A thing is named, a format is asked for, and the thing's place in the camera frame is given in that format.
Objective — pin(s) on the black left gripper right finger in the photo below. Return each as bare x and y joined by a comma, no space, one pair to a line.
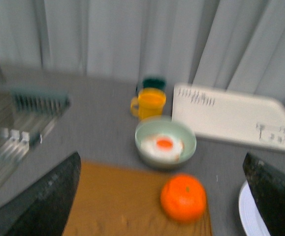
267,186

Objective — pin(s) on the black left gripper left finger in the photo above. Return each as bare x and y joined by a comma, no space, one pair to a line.
43,208

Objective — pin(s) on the white round plate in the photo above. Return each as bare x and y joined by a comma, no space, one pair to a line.
250,217

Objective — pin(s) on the orange mandarin fruit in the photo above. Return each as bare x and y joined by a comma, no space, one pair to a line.
183,198

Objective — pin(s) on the wooden cutting board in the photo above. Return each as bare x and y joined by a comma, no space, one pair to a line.
114,201

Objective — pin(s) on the cream bear tray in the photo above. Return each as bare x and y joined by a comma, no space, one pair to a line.
229,116

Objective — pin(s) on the metal dish rack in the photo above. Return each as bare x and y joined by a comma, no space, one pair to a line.
27,115

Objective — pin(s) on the fake fried egg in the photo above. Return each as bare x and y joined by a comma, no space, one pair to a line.
162,147

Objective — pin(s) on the light green bowl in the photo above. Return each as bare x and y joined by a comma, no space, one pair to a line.
165,126

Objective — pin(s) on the yellow mug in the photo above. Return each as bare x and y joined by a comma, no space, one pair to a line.
148,103

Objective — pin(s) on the dark green mug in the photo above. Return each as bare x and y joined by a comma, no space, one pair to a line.
155,82

